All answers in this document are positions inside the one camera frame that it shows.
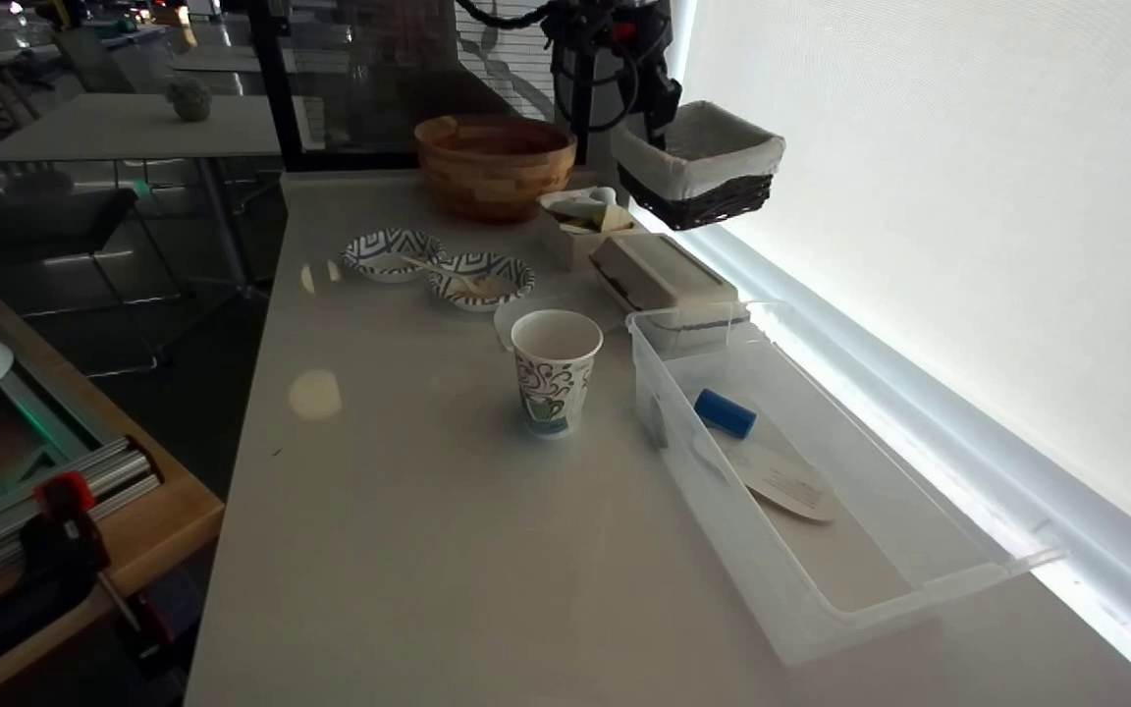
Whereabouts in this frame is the clear plastic storage bin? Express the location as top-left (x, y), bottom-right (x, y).
top-left (628, 313), bottom-right (1056, 665)

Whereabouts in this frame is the blue patterned paper plate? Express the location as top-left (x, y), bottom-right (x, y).
top-left (341, 227), bottom-right (441, 282)

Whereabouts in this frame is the red black clamp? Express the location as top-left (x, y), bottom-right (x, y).
top-left (19, 472), bottom-right (170, 661)

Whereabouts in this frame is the large wooden bowl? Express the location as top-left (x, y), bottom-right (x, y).
top-left (413, 113), bottom-right (578, 224)

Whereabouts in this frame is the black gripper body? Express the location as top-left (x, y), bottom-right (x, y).
top-left (547, 0), bottom-right (681, 134)

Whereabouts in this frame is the small white food box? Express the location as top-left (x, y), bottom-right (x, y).
top-left (543, 184), bottom-right (637, 257)

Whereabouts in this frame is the patterned paper cup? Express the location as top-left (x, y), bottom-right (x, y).
top-left (512, 312), bottom-right (606, 439)

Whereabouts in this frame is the blue patterned plate with spoon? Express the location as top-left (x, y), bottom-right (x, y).
top-left (428, 250), bottom-right (534, 313)

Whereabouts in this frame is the white spoon in bin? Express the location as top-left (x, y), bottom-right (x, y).
top-left (692, 435), bottom-right (834, 525)

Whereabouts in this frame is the beige takeaway pack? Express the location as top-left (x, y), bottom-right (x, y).
top-left (588, 237), bottom-right (746, 332)

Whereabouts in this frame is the blue cylinder in bin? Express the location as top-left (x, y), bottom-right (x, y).
top-left (696, 389), bottom-right (753, 439)

